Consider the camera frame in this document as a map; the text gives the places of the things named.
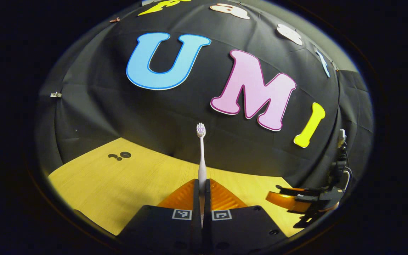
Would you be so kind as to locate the red cloth clip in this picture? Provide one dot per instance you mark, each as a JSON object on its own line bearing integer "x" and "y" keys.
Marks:
{"x": 114, "y": 20}

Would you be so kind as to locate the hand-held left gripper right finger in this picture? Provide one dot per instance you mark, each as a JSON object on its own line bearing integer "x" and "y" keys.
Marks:
{"x": 207, "y": 219}

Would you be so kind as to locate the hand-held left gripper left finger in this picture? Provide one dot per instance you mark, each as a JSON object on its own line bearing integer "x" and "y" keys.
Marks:
{"x": 196, "y": 219}

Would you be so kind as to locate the silver cloth clip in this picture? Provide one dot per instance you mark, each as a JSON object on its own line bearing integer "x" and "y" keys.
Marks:
{"x": 55, "y": 94}

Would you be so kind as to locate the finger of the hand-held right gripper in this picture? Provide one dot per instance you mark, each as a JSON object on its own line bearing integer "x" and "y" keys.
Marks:
{"x": 285, "y": 201}
{"x": 303, "y": 190}

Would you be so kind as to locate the white toothbrush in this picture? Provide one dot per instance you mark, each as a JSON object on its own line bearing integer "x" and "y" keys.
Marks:
{"x": 202, "y": 170}

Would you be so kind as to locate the black backdrop cloth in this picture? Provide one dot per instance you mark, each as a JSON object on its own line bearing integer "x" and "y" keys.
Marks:
{"x": 119, "y": 113}

